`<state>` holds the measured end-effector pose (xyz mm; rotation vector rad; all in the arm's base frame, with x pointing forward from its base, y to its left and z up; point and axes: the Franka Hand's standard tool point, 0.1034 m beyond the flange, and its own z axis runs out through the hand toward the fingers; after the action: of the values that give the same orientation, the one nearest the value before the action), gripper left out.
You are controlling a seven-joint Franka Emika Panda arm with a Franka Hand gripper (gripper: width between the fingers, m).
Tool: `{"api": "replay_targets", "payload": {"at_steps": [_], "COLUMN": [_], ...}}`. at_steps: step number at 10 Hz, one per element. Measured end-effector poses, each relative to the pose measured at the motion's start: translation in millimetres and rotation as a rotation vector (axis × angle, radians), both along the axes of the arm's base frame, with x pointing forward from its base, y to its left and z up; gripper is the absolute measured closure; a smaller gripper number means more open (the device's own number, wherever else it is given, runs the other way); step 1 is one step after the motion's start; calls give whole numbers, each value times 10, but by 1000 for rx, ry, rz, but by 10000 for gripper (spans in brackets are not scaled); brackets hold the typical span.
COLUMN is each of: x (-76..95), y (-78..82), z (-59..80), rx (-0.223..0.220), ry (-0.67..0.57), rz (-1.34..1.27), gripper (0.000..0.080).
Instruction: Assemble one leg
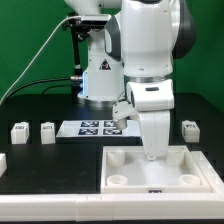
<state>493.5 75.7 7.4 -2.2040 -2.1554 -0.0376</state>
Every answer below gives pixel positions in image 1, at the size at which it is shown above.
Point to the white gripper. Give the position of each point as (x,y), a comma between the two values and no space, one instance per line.
(155,129)

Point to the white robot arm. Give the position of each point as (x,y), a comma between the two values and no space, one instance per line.
(131,48)

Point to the white L-shaped fence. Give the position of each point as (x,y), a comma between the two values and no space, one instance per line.
(110,207)

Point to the white sheet with markers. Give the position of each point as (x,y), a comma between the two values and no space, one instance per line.
(96,128)

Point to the white block left edge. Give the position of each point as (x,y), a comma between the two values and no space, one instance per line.
(3,164)

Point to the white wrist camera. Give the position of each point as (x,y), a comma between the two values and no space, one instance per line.
(143,97)

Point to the black camera on stand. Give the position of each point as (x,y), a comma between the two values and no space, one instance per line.
(90,85)

